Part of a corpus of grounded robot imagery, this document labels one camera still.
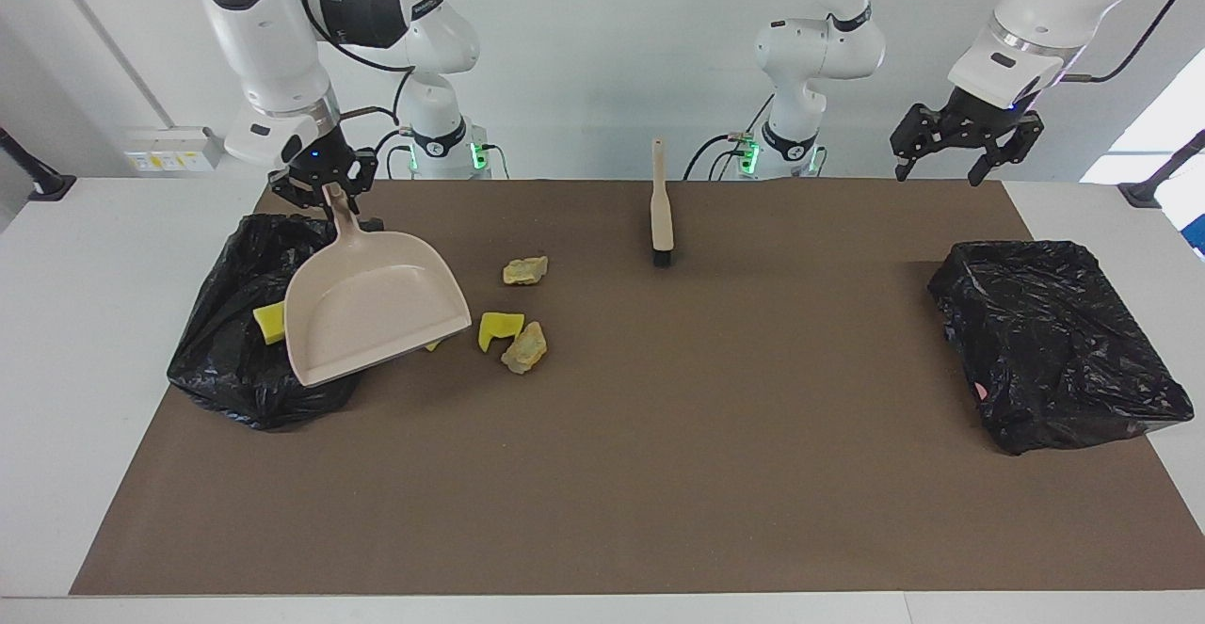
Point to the brown table mat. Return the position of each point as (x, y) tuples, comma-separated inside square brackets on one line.
[(565, 511)]

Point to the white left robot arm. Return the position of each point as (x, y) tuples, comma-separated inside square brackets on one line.
[(819, 50)]

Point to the beige hand brush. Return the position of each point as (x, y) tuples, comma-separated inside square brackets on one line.
[(662, 219)]

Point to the black clamp stand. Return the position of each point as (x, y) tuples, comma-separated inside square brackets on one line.
[(1153, 186), (42, 182)]

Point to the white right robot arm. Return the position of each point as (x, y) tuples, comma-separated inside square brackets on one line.
[(273, 50)]

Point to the black bag lined bin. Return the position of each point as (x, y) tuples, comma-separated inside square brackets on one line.
[(226, 360), (1054, 342)]

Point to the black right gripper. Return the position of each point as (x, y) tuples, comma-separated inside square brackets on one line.
[(318, 158)]

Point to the white wall outlet box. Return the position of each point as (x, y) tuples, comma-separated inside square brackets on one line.
[(174, 149)]

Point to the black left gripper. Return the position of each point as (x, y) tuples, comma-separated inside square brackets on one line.
[(981, 114)]

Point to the blue object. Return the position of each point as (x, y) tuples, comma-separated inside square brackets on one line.
[(1197, 236)]

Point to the beige plastic dustpan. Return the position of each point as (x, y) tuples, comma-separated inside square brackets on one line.
[(367, 313)]

